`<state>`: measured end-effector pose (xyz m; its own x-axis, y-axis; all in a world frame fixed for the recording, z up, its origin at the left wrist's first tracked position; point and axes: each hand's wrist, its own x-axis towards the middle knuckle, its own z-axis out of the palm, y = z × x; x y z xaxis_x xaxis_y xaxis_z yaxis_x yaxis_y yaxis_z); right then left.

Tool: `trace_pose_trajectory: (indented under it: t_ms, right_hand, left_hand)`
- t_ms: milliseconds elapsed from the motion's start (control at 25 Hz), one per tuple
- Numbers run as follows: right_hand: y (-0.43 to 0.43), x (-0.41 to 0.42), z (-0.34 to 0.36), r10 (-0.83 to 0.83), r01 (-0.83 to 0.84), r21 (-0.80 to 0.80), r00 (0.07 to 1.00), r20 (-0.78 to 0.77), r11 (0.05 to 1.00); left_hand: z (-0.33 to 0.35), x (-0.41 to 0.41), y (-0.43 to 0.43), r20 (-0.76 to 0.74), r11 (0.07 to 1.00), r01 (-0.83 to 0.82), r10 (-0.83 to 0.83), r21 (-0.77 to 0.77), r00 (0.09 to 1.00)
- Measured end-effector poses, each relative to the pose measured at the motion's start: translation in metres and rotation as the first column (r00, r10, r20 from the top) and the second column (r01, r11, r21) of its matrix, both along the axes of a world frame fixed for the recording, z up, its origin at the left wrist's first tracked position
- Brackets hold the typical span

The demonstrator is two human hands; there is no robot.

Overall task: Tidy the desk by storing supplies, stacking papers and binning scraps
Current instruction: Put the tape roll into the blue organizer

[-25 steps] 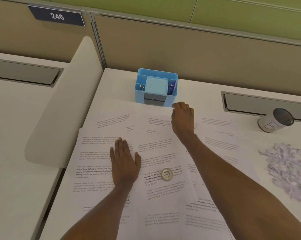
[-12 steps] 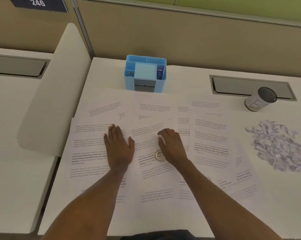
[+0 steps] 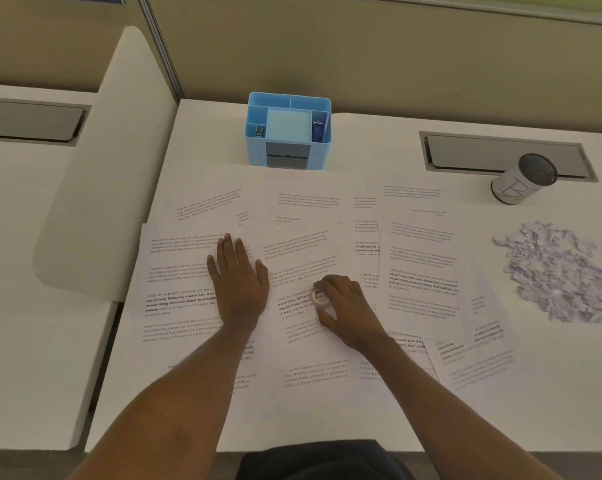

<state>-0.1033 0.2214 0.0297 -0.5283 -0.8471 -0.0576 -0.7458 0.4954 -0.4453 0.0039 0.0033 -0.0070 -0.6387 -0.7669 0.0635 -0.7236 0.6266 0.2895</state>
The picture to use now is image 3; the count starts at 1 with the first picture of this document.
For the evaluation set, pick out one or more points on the person's right hand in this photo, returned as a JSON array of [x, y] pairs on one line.
[[353, 314]]

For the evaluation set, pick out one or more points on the person's left hand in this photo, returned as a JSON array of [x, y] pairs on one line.
[[241, 289]]

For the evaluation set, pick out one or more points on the person's right thumb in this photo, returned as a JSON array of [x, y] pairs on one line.
[[327, 319]]

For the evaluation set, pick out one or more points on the person's left little finger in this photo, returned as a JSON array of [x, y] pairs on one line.
[[212, 268]]

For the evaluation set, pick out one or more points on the person's left thumb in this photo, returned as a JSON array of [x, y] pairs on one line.
[[263, 277]]

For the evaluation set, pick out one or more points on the clear tape roll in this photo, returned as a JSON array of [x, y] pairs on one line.
[[319, 297]]

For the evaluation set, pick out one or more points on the printed paper sheet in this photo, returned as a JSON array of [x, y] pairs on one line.
[[181, 294]]

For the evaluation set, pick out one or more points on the person's right forearm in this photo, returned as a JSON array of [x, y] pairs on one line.
[[445, 414]]

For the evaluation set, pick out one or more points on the person's left forearm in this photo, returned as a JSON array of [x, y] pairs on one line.
[[181, 399]]

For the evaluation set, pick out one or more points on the spread of printed papers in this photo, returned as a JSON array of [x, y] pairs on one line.
[[411, 274]]

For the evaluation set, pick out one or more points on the grey organizer drawer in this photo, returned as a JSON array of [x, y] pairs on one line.
[[288, 155]]

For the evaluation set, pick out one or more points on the blue plastic desk organizer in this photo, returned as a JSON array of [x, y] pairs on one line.
[[253, 149]]

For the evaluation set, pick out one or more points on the white desk side panel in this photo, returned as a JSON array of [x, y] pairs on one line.
[[111, 169]]

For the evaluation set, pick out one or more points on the black garment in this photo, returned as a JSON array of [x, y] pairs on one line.
[[321, 462]]

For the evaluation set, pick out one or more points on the light blue sticky note pad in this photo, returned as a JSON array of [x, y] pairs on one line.
[[288, 124]]

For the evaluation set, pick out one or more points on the white neighbouring desk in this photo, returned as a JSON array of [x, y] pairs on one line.
[[31, 294]]

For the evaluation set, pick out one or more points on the pile of torn paper scraps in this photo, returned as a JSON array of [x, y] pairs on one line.
[[555, 274]]

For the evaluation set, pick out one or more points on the white wrapped mesh pen cup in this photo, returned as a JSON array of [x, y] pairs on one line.
[[518, 184]]

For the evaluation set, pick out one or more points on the beige partition screen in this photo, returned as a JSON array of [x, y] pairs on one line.
[[406, 59], [46, 39]]

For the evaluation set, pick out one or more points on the grey metal partition post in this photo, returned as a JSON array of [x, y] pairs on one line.
[[161, 44]]

